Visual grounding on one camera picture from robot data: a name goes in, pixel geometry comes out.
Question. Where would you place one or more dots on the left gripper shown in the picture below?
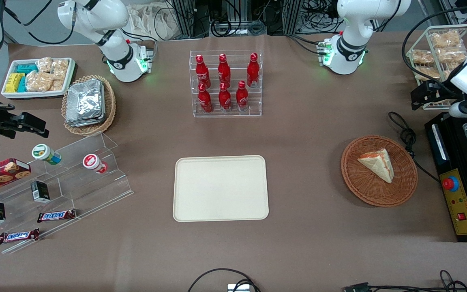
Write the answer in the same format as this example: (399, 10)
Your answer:
(441, 92)

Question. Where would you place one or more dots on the triangle sandwich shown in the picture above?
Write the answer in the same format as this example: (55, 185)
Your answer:
(377, 164)

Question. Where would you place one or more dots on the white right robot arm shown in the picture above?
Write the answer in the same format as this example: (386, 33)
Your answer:
(116, 16)

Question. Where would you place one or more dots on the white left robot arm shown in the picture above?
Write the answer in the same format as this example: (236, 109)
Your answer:
(349, 36)

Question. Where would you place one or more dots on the oval wicker basket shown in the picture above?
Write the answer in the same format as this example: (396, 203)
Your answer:
(110, 105)

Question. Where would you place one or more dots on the round brown wicker basket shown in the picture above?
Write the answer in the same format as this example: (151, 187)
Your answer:
(363, 186)

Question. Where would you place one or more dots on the beige plastic tray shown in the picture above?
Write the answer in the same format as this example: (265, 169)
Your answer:
(219, 188)

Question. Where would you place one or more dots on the clear fried snack packet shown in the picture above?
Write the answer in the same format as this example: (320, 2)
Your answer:
(426, 73)
(451, 54)
(422, 56)
(445, 39)

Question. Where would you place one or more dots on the green lid yogurt cup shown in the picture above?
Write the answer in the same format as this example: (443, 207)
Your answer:
(41, 151)

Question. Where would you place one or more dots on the white rectangular snack bin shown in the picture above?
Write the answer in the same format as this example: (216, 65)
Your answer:
(39, 94)

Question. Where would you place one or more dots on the teal snack packet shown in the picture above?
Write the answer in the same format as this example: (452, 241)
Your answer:
(27, 68)
(22, 84)

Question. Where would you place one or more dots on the yellow snack packet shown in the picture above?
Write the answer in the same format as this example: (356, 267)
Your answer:
(13, 82)

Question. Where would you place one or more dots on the clear rice cracker packet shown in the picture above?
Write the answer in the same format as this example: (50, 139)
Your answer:
(60, 68)
(44, 64)
(58, 85)
(39, 82)

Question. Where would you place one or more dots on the red lid yogurt cup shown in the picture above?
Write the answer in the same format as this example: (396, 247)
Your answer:
(90, 161)

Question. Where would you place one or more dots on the clear acrylic tiered stand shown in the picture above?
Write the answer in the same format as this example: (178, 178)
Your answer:
(79, 190)

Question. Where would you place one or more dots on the Snickers chocolate bar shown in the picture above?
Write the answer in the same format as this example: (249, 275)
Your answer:
(18, 236)
(56, 215)

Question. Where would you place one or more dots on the beige cloth bag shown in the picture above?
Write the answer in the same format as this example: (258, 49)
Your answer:
(152, 20)

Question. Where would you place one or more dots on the red cola bottle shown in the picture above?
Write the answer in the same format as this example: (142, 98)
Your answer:
(205, 101)
(224, 72)
(242, 99)
(252, 72)
(225, 100)
(202, 73)

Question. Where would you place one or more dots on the clear acrylic bottle rack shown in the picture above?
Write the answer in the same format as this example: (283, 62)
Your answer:
(233, 114)

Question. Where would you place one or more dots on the small silver device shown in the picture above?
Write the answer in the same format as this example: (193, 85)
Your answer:
(238, 288)

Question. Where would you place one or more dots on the aluminium frame rack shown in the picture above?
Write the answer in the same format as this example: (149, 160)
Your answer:
(189, 16)

